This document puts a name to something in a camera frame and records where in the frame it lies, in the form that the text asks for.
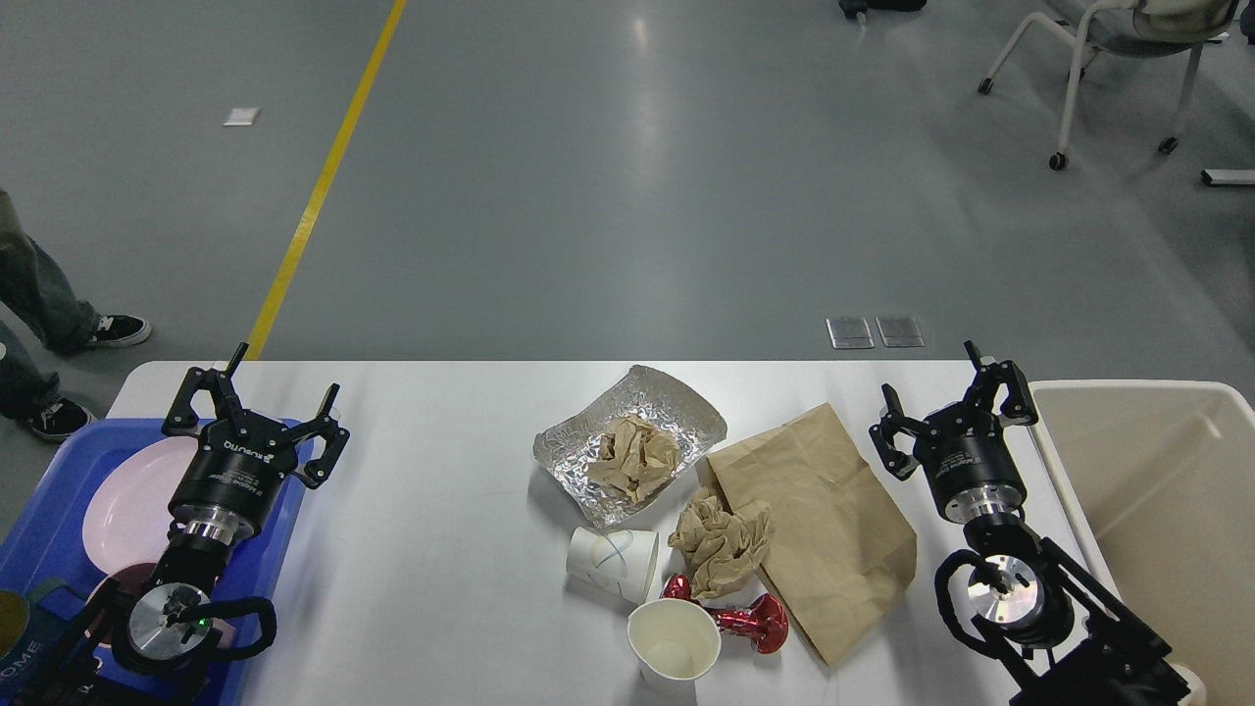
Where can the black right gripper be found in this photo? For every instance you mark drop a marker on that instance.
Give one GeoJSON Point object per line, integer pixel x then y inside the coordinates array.
{"type": "Point", "coordinates": [971, 475]}

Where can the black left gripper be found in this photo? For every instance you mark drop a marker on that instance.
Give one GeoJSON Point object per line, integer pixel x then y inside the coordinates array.
{"type": "Point", "coordinates": [233, 476]}

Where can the pink plate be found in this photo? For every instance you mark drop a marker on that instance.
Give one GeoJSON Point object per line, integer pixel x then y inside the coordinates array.
{"type": "Point", "coordinates": [128, 518]}

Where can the brown paper bag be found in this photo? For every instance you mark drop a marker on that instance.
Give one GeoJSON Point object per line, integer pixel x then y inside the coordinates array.
{"type": "Point", "coordinates": [842, 554]}

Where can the pink mug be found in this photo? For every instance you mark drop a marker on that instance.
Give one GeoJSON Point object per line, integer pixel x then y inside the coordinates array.
{"type": "Point", "coordinates": [131, 579]}

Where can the brown paper ball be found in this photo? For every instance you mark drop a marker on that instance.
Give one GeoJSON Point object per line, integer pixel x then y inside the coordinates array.
{"type": "Point", "coordinates": [721, 548]}

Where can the aluminium foil tray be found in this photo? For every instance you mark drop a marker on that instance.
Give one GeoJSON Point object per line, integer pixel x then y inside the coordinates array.
{"type": "Point", "coordinates": [662, 402]}

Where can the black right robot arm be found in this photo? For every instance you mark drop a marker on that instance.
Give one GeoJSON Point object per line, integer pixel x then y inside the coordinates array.
{"type": "Point", "coordinates": [1012, 595]}

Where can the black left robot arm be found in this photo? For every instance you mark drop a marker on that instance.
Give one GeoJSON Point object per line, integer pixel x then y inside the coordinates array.
{"type": "Point", "coordinates": [157, 644]}

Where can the right metal floor socket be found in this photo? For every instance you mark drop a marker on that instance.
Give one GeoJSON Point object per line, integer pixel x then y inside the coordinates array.
{"type": "Point", "coordinates": [901, 331]}

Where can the metal floor socket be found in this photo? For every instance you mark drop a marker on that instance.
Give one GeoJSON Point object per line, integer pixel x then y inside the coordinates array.
{"type": "Point", "coordinates": [901, 331]}
{"type": "Point", "coordinates": [850, 333]}

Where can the left metal floor socket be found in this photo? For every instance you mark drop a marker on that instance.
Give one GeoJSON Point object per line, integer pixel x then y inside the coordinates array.
{"type": "Point", "coordinates": [850, 333]}

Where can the beige plastic bin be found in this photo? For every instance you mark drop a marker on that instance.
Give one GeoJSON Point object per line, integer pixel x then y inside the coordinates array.
{"type": "Point", "coordinates": [1157, 477]}

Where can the person's near leg and shoe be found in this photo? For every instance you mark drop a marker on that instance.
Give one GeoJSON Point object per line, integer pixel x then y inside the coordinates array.
{"type": "Point", "coordinates": [34, 400]}

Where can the person's leg and shoe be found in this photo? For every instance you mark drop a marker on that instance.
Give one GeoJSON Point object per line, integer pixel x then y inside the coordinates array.
{"type": "Point", "coordinates": [35, 289]}
{"type": "Point", "coordinates": [34, 400]}

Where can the person's far leg and shoe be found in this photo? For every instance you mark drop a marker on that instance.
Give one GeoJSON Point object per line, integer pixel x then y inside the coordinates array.
{"type": "Point", "coordinates": [35, 289]}

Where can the red foil wrapper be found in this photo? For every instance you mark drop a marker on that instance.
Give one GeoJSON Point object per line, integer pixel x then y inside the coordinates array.
{"type": "Point", "coordinates": [764, 621]}

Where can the dark blue mug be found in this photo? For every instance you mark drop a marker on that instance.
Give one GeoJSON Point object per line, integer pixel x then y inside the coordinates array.
{"type": "Point", "coordinates": [29, 631]}

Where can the crumpled brown paper in foil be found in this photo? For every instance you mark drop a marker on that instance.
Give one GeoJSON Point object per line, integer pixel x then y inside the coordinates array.
{"type": "Point", "coordinates": [635, 458]}

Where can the white paper scrap on floor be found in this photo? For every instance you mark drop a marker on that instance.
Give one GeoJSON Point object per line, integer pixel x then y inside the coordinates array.
{"type": "Point", "coordinates": [242, 116]}

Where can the white bar on floor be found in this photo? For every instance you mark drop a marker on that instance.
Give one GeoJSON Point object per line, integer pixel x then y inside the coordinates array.
{"type": "Point", "coordinates": [1228, 177]}

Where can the white paper cup upright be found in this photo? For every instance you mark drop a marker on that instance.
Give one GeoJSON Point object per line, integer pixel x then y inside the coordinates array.
{"type": "Point", "coordinates": [676, 642]}

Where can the patterned paper cup lying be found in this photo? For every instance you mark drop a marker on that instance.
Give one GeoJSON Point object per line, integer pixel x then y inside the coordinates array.
{"type": "Point", "coordinates": [620, 561]}

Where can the distant person's black shoes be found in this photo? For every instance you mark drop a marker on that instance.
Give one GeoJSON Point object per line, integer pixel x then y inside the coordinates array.
{"type": "Point", "coordinates": [858, 9]}

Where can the white office chair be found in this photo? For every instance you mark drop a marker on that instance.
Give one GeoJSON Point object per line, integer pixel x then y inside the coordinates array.
{"type": "Point", "coordinates": [1147, 29]}

